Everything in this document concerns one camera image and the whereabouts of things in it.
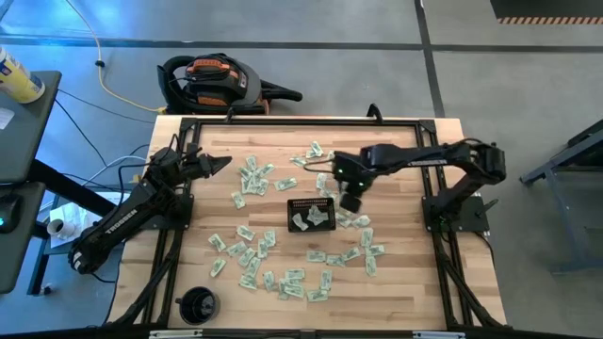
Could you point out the black mat with hazard stripe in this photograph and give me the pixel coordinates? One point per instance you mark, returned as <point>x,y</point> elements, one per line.
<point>546,9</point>

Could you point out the black orange shop vacuum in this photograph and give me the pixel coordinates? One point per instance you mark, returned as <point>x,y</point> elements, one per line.
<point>216,85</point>

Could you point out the white frame bracket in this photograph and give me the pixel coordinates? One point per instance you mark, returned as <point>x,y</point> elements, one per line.
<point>175,334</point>

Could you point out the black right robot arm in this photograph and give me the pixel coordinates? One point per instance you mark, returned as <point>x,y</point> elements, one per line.
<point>424,157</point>

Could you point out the white printed paper sheet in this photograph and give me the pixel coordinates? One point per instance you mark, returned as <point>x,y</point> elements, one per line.
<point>115,198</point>

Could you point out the black slotted plastic basket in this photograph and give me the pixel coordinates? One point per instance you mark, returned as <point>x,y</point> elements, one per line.
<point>301,203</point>

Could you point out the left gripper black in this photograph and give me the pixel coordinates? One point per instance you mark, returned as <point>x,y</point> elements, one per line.
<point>198,165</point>

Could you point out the black computer mouse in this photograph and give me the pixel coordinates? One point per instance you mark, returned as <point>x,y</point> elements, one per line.
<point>8,214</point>

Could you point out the grey desk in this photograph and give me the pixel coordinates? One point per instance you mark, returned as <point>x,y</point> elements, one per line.
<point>28,141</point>

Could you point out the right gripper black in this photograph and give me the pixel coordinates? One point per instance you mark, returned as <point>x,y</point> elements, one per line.
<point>354,186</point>

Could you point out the black cup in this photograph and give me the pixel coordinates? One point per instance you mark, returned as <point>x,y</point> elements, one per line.
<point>198,306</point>

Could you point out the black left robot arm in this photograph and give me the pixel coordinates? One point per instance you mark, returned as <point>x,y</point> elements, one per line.
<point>118,226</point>

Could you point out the grey metal cart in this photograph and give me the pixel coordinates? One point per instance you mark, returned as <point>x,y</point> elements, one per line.
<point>575,188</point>

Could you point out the small white paper slip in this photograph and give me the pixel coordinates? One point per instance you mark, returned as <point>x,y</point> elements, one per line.
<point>4,117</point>

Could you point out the black desk support beam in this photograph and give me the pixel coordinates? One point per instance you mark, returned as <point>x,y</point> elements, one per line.
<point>61,186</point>

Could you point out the yellow wipes canister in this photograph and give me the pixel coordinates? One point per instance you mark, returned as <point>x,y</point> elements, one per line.
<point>16,75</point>

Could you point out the dark grey side table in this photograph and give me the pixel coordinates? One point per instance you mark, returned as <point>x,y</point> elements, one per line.
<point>37,268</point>

